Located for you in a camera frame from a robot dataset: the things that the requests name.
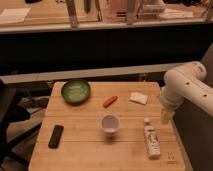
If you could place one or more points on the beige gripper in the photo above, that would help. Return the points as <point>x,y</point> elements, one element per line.
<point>166,115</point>

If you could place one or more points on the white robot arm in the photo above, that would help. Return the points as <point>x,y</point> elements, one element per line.
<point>185,82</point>

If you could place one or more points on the white sponge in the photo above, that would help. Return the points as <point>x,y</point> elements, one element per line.
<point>138,98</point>

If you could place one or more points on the white bottle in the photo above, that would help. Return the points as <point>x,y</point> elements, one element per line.
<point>151,139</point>

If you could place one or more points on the white cup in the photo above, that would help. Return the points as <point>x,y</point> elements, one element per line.
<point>110,125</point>

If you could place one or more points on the orange carrot toy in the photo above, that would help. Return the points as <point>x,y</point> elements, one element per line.
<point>109,101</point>

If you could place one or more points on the green bowl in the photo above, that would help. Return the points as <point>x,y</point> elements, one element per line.
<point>75,91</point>

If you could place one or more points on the black chair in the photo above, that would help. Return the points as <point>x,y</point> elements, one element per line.
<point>10,112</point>

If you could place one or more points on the white paper sheet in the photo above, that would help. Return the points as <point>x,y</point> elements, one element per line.
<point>14,15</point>

